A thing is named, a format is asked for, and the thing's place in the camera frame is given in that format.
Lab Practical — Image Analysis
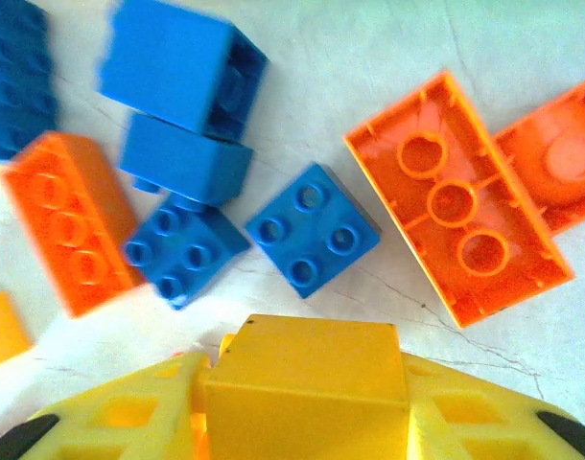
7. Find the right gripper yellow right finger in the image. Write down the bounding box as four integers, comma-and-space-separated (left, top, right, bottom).
400, 352, 585, 460

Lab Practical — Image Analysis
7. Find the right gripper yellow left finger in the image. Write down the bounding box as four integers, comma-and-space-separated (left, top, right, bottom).
4, 352, 213, 460

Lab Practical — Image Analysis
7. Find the small yellow lego brick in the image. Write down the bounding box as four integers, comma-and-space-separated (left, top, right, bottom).
196, 313, 411, 460

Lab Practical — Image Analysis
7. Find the long yellow lego brick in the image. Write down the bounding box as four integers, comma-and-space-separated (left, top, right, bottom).
0, 290, 35, 371

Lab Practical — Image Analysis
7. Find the small blue lego brick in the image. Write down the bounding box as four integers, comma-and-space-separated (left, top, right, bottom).
123, 198, 252, 311
244, 162, 383, 299
95, 0, 269, 143
118, 112, 255, 212

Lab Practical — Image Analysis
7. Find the long orange lego brick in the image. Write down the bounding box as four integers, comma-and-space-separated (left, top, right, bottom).
0, 131, 148, 320
342, 69, 575, 331

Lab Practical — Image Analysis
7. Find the small orange lego brick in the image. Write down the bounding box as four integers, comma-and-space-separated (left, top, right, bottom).
493, 71, 585, 237

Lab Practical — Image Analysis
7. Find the long blue lego brick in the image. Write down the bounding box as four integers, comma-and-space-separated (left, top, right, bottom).
0, 0, 61, 162

